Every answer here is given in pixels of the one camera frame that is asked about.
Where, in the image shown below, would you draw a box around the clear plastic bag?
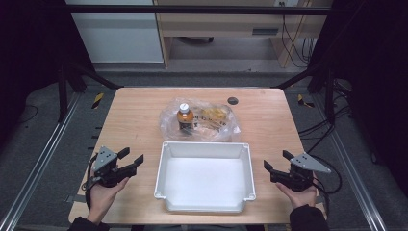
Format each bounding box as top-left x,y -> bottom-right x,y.
159,97 -> 242,143

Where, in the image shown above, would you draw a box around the person's left hand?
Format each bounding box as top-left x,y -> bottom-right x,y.
86,175 -> 130,225

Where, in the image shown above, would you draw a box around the black hanging desk cables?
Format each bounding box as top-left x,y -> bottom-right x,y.
280,1 -> 319,69

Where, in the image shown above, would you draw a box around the black horizontal frame bar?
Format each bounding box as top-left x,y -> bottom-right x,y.
64,4 -> 332,16

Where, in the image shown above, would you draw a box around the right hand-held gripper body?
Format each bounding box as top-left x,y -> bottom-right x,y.
269,151 -> 332,193

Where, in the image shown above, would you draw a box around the right hand-held gripper black cable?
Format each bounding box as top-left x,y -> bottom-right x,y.
307,154 -> 344,219

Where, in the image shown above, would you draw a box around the black curtain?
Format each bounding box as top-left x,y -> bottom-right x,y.
0,0 -> 96,148
307,0 -> 408,196

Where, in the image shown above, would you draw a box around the yellow snack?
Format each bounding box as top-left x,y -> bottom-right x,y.
200,107 -> 233,122

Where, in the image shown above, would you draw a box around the black floor cables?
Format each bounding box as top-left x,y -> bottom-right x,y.
297,80 -> 354,155

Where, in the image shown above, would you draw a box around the orange drink bottle white cap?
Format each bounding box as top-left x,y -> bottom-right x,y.
176,102 -> 195,135

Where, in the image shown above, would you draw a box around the hand-held gripper black cable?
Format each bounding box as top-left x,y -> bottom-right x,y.
307,154 -> 344,219
82,153 -> 98,210

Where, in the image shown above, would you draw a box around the white cabinet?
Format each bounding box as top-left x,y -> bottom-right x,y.
64,0 -> 165,64

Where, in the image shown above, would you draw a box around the left hand-held gripper black cable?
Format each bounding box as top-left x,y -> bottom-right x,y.
82,153 -> 98,210

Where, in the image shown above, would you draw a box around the aluminium floor rail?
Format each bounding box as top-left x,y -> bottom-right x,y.
311,93 -> 389,231
0,91 -> 82,231

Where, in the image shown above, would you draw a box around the grey tape strip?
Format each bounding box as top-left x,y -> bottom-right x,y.
64,194 -> 89,204

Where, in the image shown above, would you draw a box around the black metal stand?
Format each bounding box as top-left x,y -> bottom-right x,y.
57,61 -> 125,123
274,63 -> 337,125

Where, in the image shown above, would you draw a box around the white plastic bin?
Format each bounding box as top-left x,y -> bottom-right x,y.
153,141 -> 257,215

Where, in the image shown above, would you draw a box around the yellow black tape marker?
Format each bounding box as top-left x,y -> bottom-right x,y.
91,92 -> 106,110
295,93 -> 316,109

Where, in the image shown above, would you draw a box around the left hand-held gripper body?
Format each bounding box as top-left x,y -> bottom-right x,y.
91,145 -> 139,189

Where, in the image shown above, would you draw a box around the person's right hand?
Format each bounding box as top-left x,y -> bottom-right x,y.
274,181 -> 319,210

